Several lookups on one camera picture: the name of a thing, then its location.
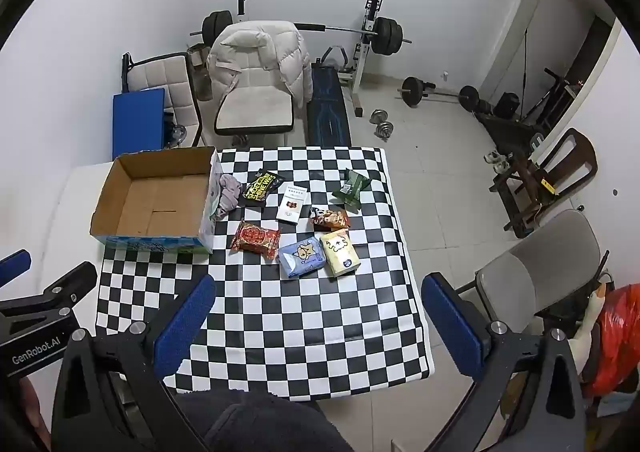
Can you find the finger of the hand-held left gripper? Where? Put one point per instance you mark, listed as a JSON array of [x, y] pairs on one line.
[[14, 266], [75, 279]]

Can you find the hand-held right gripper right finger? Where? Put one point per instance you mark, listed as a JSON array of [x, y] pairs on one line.
[[452, 327]]

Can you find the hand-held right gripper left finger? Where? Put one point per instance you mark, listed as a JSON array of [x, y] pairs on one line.
[[185, 327]]

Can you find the cardboard box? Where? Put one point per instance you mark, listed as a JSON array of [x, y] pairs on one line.
[[150, 202]]

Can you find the red snack packet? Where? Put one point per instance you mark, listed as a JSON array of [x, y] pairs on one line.
[[255, 238]]

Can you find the blue tissue pack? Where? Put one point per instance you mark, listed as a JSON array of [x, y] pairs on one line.
[[301, 258]]

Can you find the yellow tissue pack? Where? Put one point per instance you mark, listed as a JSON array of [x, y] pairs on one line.
[[339, 252]]

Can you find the grey-purple sock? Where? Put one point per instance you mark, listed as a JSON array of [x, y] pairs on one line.
[[231, 194]]

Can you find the black and yellow packet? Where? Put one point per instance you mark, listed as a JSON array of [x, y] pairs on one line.
[[260, 188]]

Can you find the orange-brown snack packet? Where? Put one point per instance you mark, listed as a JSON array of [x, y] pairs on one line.
[[330, 219]]

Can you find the small white carton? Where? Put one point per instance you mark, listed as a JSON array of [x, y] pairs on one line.
[[291, 202]]

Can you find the green snack packet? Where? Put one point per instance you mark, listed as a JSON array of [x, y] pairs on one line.
[[352, 189]]

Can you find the grey folding chair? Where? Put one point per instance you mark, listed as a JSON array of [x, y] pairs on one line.
[[545, 257]]

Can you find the person's dark pants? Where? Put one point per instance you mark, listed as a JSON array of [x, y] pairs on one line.
[[260, 422]]

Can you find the white plush goose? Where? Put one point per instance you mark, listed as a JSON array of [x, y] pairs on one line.
[[587, 332]]

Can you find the red plastic bag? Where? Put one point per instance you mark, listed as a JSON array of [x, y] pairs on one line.
[[617, 332]]

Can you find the blue board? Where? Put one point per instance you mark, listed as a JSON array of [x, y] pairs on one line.
[[137, 121]]

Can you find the pair of white shoes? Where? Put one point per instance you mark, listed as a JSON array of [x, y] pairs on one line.
[[496, 160]]

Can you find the round metal object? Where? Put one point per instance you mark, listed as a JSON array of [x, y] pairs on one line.
[[179, 132]]

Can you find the black exercise machine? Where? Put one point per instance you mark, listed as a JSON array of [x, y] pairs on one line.
[[505, 131]]

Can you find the chrome dumbbell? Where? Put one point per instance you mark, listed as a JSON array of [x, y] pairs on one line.
[[378, 115], [385, 130]]

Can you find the dark wooden chair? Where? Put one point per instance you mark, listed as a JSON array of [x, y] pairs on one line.
[[575, 151]]

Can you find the white padded chair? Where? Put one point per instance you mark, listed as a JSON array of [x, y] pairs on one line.
[[160, 76]]

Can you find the white office chair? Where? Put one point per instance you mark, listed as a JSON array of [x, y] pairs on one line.
[[255, 111]]

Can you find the large clear water bottle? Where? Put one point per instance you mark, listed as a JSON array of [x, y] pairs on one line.
[[204, 81]]

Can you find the small black barbell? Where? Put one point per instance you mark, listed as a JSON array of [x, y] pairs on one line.
[[414, 90]]

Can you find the black bench pad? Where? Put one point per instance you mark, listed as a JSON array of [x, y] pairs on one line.
[[327, 106]]

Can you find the white bench press rack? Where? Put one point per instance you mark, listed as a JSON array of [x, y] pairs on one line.
[[361, 66]]

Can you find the white puffer jacket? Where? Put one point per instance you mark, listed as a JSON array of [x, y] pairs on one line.
[[255, 56]]

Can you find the barbell with black plates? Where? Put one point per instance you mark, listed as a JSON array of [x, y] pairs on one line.
[[387, 34]]

